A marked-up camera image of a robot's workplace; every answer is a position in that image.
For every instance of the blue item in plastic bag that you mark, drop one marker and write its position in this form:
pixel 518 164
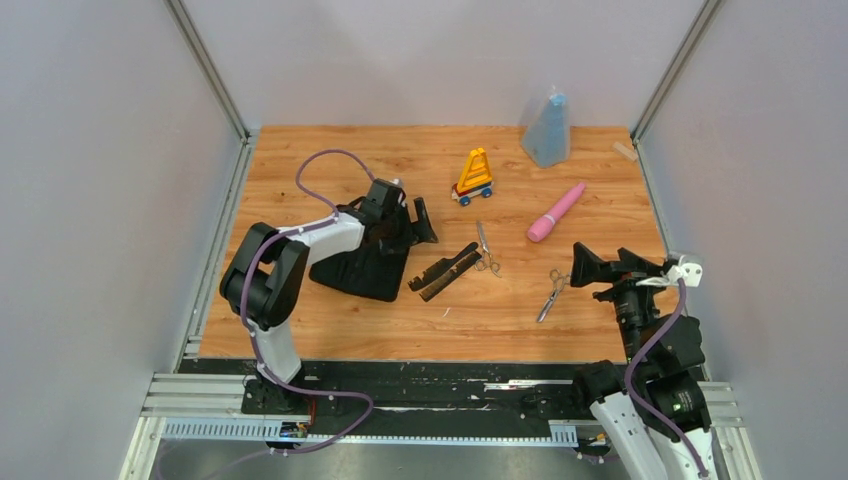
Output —
pixel 546 137

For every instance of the silver hair scissors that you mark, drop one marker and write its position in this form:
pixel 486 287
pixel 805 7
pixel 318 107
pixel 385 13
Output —
pixel 487 261

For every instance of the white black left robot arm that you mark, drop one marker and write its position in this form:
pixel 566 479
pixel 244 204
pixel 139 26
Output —
pixel 263 282

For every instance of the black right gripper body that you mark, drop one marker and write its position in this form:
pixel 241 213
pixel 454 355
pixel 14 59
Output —
pixel 631 301

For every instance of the black straight comb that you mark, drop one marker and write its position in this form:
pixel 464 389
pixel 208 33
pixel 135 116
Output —
pixel 453 273

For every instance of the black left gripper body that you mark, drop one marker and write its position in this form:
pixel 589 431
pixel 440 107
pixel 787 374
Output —
pixel 400 211

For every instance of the black zippered tool case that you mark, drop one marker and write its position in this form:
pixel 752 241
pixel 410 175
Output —
pixel 372 270

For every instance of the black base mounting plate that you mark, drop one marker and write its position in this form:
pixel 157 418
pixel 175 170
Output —
pixel 432 399

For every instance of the yellow toy block car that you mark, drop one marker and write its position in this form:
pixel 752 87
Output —
pixel 476 179

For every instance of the black handled comb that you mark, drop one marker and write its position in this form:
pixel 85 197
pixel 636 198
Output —
pixel 440 267

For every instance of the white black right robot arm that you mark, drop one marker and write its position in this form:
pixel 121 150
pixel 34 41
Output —
pixel 653 410

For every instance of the pink cylindrical device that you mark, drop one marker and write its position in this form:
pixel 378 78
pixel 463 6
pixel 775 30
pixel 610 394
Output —
pixel 544 225

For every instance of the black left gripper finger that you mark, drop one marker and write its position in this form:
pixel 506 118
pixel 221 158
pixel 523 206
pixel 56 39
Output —
pixel 421 230
pixel 395 235

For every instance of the small beige tape piece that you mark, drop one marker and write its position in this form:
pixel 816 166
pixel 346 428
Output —
pixel 626 151

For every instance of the silver thinning scissors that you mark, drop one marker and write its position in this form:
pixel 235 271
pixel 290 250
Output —
pixel 559 282

